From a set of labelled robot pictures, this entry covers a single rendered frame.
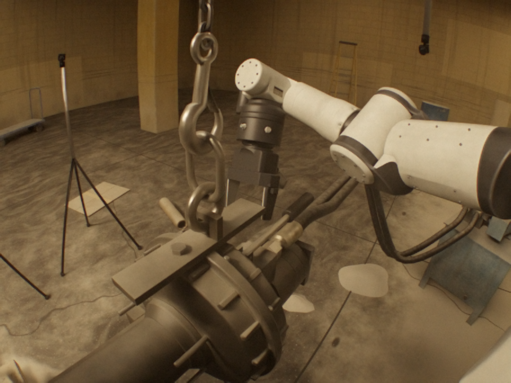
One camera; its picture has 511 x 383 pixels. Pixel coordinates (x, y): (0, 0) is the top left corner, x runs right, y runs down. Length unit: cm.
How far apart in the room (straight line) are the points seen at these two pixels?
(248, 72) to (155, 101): 428
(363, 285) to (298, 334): 58
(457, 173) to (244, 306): 29
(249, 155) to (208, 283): 26
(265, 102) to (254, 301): 35
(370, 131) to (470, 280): 165
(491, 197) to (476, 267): 162
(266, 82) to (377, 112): 22
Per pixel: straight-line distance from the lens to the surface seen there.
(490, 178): 28
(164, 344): 42
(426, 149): 33
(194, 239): 39
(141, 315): 55
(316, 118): 47
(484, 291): 195
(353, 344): 165
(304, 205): 67
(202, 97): 32
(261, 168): 52
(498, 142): 29
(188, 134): 31
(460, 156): 30
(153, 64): 475
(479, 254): 186
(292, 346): 156
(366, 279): 198
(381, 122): 39
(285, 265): 65
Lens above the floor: 131
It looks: 27 degrees down
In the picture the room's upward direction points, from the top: 3 degrees clockwise
